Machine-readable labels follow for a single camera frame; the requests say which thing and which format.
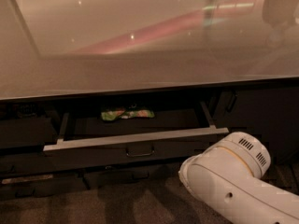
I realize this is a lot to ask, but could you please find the dark drawer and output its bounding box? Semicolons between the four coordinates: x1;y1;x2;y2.
84;162;180;189
44;103;228;170
0;152;56;175
0;118;57;148
0;175;87;201

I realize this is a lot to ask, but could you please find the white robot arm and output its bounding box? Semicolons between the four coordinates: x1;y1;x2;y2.
178;132;299;224

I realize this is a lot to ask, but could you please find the green patterned cloth item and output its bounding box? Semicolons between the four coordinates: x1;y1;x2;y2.
100;106;155;121

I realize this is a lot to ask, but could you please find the dark right cabinet door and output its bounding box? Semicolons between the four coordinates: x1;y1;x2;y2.
213;88;299;163

